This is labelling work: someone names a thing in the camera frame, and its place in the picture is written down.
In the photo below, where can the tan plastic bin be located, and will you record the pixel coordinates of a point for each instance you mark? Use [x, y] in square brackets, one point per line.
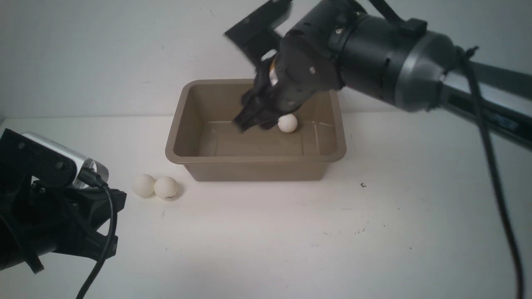
[204, 140]

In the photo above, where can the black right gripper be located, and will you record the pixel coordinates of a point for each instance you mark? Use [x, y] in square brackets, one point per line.
[304, 65]

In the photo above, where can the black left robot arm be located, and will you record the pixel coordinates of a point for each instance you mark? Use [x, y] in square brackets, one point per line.
[16, 247]

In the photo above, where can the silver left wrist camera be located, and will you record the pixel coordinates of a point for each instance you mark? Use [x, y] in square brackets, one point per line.
[49, 161]

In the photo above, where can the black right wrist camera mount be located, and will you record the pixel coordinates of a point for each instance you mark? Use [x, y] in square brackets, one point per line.
[255, 35]

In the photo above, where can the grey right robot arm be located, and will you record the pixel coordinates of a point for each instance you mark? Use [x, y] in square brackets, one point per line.
[400, 62]

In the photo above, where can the marked white table-tennis ball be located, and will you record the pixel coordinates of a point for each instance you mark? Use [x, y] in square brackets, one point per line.
[166, 187]

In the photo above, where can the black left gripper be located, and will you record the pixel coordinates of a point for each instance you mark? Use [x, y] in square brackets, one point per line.
[66, 220]

